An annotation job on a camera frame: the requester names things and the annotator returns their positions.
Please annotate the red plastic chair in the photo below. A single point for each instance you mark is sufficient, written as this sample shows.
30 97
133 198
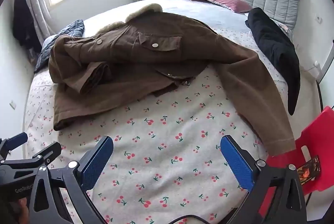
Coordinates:
318 135

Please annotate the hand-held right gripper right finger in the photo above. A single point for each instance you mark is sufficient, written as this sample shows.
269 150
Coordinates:
236 161

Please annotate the black coat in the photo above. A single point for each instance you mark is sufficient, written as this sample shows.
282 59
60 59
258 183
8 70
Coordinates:
274 52

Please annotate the deer-print pillow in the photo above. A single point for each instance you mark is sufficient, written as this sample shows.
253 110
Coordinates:
284 28

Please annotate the person's left hand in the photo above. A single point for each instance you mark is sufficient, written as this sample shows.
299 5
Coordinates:
19 211

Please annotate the white wall socket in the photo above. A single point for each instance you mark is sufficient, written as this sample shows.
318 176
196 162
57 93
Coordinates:
316 65
318 19
12 104

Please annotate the light blue blanket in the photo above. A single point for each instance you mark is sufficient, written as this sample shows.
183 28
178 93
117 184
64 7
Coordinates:
221 18

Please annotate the dark printed packet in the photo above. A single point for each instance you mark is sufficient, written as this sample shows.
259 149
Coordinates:
309 169

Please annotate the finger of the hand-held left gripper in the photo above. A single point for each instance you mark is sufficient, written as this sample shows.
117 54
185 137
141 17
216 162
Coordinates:
15 141
48 151

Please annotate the hanging dark clothes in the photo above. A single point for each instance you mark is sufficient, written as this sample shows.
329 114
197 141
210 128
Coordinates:
23 23

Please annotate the brown fur-collared jacket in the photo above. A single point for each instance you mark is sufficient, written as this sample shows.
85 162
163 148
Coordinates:
156 62

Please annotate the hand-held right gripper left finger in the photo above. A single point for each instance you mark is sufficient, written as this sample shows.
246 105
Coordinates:
97 161

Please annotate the dark blue quilted garment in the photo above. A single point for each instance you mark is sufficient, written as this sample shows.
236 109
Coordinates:
70 28

